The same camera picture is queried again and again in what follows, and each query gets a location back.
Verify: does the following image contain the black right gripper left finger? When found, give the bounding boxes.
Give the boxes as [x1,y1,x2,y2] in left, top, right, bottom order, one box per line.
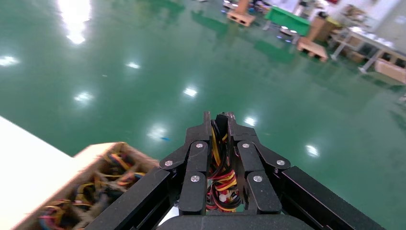
[84,112,213,230]

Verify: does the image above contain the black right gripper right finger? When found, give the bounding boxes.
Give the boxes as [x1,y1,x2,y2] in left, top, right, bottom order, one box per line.
[226,112,386,230]

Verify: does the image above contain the grey power supply coloured wires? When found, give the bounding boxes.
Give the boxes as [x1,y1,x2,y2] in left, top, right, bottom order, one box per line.
[206,114,242,213]

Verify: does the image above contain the brown cardboard divider box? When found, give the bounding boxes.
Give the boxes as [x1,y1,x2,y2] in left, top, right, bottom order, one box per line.
[12,142,159,230]

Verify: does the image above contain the wooden pallet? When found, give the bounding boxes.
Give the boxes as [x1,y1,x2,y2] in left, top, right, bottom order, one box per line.
[226,0,256,27]
[297,37,329,62]

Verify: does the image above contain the brown cardboard carton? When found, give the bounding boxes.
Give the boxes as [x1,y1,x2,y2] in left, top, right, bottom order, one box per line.
[306,16,334,42]

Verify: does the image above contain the green table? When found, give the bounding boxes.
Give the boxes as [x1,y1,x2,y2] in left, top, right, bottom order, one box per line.
[265,6,311,36]

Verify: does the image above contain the light wooden crate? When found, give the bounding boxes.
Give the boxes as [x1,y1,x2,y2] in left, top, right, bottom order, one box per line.
[374,58,406,84]

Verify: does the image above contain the white workbench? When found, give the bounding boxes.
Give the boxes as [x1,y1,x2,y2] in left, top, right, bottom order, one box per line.
[329,27,406,74]

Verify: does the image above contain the power supply yellow orange wires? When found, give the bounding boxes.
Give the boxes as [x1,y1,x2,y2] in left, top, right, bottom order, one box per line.
[103,152,148,188]

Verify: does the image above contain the power supply coloured wire bundle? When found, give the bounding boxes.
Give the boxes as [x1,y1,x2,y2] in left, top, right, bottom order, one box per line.
[38,203,85,230]
[74,177,110,207]

